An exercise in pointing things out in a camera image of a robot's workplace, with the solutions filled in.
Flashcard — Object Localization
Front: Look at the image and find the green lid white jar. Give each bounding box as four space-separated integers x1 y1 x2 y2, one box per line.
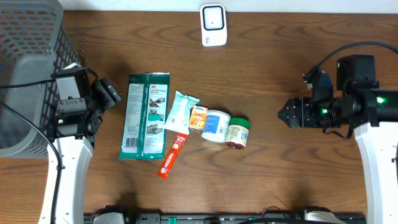
225 117 251 149

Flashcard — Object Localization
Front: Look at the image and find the green white gloves packet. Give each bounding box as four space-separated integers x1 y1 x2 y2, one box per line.
119 72 170 160

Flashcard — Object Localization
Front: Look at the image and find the white blue label jar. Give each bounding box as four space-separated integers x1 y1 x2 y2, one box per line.
201 110 231 143

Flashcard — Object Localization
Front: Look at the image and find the light green snack packet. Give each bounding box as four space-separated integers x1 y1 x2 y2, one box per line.
164 91 200 135

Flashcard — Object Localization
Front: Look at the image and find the small orange box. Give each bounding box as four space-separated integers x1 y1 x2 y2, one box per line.
189 106 208 130

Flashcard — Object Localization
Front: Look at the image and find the red white snack packet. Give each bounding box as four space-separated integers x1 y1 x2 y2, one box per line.
157 133 188 179

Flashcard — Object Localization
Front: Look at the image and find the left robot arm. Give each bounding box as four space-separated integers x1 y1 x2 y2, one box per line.
39 63 121 223

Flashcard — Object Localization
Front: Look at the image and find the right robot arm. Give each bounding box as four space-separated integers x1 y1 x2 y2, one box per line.
278 55 397 223

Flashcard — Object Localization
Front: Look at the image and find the white barcode scanner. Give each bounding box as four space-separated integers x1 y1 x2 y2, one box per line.
200 4 228 47

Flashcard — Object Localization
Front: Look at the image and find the grey plastic mesh basket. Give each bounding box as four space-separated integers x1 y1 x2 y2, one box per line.
0 0 81 159

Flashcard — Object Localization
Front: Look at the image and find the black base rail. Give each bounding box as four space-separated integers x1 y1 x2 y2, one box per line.
83 205 367 224

